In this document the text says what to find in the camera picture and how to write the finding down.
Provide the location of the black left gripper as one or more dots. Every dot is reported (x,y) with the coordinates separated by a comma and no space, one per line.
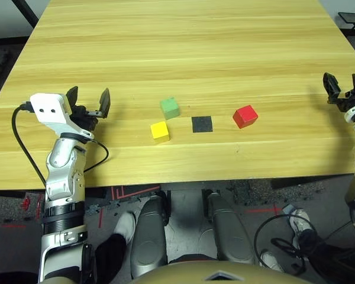
(83,116)

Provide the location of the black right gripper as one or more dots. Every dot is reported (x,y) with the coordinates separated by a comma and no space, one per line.
(350,100)

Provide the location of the yellow wooden block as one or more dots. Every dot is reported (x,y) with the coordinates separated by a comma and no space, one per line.
(159,130)

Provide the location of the green wooden block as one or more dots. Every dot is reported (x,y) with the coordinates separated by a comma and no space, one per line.
(169,108)

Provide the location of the red wooden block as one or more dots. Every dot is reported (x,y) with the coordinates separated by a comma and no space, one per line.
(245,116)

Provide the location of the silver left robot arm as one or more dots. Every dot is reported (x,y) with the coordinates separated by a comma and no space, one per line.
(62,165)

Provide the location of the black metal stand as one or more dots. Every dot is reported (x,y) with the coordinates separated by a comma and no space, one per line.
(350,17)

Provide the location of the black floor mat red lines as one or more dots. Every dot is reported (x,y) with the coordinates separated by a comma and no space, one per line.
(130,192)

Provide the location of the black slanted table leg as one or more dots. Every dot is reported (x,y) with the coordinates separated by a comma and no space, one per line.
(25,13)

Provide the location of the black square marker pad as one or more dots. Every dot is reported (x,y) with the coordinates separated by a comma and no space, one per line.
(202,124)

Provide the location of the white bystander shoe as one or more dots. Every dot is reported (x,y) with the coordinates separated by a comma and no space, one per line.
(125,226)
(302,223)
(270,260)

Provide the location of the grey power adapter box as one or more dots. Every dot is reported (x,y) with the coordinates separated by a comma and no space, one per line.
(288,208)

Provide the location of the grey robot left leg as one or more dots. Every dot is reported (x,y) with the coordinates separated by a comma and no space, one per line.
(149,236)

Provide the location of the grey robot leg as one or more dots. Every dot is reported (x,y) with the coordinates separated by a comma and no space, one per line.
(149,236)
(230,230)

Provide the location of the black bystander trouser leg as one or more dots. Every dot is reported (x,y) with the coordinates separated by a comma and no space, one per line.
(111,257)

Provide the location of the dark bystander trouser leg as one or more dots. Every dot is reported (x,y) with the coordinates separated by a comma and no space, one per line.
(328,260)

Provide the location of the grey robot right leg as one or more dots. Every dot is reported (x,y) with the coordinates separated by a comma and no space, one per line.
(230,230)

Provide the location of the gold robot torso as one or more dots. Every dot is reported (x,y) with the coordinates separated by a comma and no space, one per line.
(219,273)

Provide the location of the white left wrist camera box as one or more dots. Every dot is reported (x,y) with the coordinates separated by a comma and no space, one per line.
(47,109)

